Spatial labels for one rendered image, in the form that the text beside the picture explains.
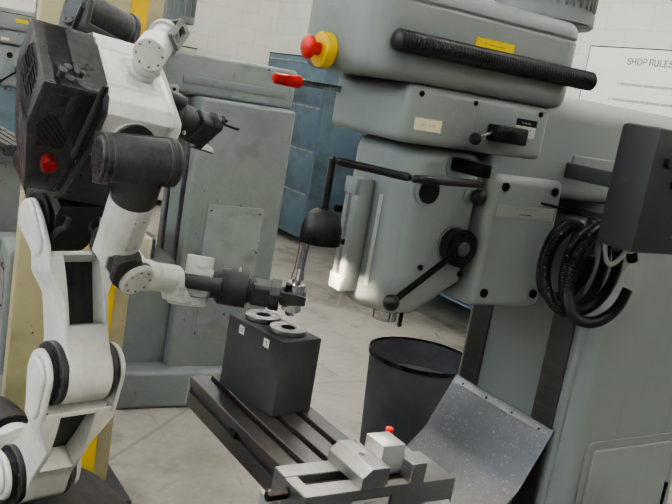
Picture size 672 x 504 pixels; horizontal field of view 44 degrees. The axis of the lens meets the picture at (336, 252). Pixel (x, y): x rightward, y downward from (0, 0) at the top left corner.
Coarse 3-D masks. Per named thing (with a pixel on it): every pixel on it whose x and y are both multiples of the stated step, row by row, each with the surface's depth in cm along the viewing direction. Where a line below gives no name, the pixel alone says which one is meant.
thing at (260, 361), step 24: (264, 312) 208; (240, 336) 203; (264, 336) 196; (288, 336) 195; (312, 336) 199; (240, 360) 203; (264, 360) 196; (288, 360) 194; (312, 360) 199; (240, 384) 203; (264, 384) 196; (288, 384) 196; (312, 384) 201; (264, 408) 197; (288, 408) 198
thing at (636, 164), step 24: (624, 144) 140; (648, 144) 136; (624, 168) 139; (648, 168) 136; (624, 192) 139; (648, 192) 136; (624, 216) 139; (648, 216) 138; (600, 240) 143; (624, 240) 139; (648, 240) 139
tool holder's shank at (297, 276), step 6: (300, 246) 194; (306, 246) 194; (300, 252) 194; (306, 252) 195; (300, 258) 195; (306, 258) 196; (300, 264) 195; (294, 270) 196; (300, 270) 195; (294, 276) 195; (300, 276) 195; (294, 282) 196; (300, 282) 196
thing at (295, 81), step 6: (276, 78) 147; (282, 78) 148; (288, 78) 148; (294, 78) 149; (300, 78) 149; (282, 84) 148; (288, 84) 149; (294, 84) 149; (300, 84) 150; (306, 84) 151; (312, 84) 151; (318, 84) 152; (324, 84) 153; (330, 84) 154; (330, 90) 154; (336, 90) 154
